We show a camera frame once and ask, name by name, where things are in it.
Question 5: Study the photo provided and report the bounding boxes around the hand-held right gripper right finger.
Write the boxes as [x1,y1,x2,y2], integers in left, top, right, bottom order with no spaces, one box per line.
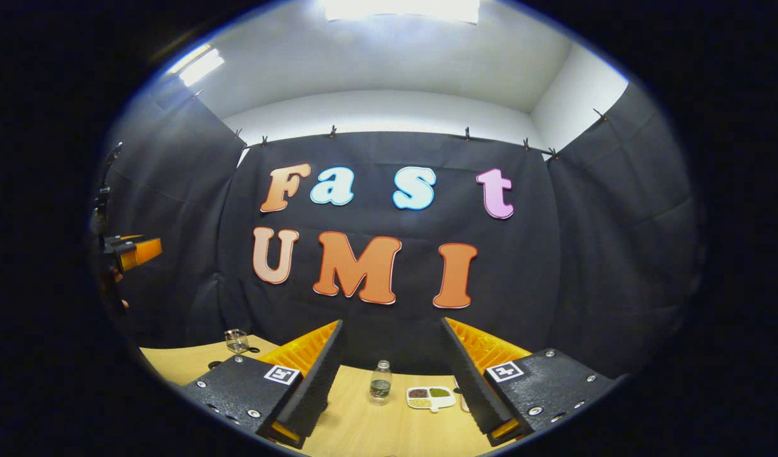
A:
[440,316,619,447]

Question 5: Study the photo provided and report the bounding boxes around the small ceiling light panel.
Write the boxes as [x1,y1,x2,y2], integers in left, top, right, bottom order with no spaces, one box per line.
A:
[166,43,227,88]

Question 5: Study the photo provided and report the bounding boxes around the row of backdrop clips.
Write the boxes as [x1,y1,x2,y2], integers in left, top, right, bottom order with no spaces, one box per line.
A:
[192,89,609,159]

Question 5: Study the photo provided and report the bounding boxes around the clear plastic water bottle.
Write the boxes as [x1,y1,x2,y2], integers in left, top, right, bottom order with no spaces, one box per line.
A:
[367,359,393,406]

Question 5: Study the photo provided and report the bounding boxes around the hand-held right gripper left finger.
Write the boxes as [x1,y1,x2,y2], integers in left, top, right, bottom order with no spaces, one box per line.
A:
[182,319,349,449]

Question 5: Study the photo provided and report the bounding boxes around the white divided plate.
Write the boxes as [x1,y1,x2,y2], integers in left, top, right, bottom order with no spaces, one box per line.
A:
[405,385,458,414]

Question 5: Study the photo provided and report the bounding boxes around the large ceiling light panel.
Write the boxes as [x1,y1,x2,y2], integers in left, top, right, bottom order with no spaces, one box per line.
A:
[322,0,482,25]

